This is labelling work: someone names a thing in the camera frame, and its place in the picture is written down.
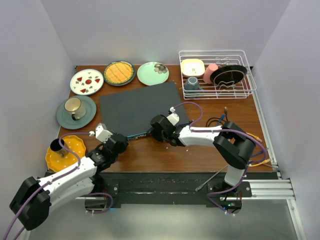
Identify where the blue ethernet cable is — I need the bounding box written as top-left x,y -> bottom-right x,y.
214,114 -> 267,161

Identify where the black cable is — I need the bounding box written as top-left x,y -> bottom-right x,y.
205,106 -> 230,128

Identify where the grey ethernet cable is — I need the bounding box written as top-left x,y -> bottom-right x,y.
194,163 -> 230,193

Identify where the yellow ethernet cable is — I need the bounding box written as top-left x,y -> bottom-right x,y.
247,132 -> 272,168

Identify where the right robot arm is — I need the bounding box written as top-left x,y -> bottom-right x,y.
150,114 -> 259,197

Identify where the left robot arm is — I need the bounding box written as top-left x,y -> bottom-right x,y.
9,129 -> 129,231

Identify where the yellow scalloped plate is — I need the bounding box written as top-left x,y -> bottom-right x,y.
45,135 -> 86,173

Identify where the dark bronze mug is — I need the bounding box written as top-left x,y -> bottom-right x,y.
49,138 -> 68,158

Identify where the grey blue mug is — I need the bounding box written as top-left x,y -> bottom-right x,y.
184,76 -> 204,91

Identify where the mint green flower plate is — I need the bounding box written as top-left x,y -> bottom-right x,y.
137,62 -> 170,86

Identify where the grey green saucer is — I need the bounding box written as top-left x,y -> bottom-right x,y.
56,95 -> 97,130

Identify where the cream ceramic mug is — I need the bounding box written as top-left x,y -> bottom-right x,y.
64,97 -> 86,121

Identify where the cream square bowl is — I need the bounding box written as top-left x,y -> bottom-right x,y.
180,58 -> 206,78

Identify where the yellow woven pattern plate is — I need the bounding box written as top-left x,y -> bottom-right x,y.
103,61 -> 136,87

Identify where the white strawberry pattern plate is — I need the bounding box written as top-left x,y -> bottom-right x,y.
69,69 -> 104,96

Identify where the pink cup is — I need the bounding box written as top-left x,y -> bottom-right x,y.
203,63 -> 219,84

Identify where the black round plate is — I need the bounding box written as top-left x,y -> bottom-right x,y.
210,65 -> 248,87

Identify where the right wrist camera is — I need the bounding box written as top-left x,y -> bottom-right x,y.
166,107 -> 180,126

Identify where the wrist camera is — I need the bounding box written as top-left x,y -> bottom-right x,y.
166,107 -> 180,126
95,123 -> 113,143

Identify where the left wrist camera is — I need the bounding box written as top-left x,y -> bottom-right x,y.
95,123 -> 113,143

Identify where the black network switch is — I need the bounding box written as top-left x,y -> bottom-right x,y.
99,82 -> 182,139

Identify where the white wire dish rack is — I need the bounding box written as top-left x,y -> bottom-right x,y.
178,50 -> 257,100

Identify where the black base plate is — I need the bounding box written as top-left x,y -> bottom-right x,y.
74,172 -> 252,210

